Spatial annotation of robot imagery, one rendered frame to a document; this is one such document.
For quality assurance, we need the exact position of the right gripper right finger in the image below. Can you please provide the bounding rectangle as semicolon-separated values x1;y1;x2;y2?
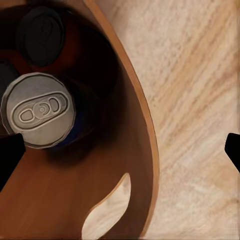
225;133;240;172

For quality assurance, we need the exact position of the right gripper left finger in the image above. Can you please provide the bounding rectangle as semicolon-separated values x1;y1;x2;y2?
0;133;26;192

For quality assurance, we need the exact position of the trash can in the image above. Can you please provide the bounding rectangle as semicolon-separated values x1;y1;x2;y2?
0;0;160;240

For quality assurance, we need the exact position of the can of soda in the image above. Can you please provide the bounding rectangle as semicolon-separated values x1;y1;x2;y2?
0;48;35;107
17;6;116;88
0;71;104;150

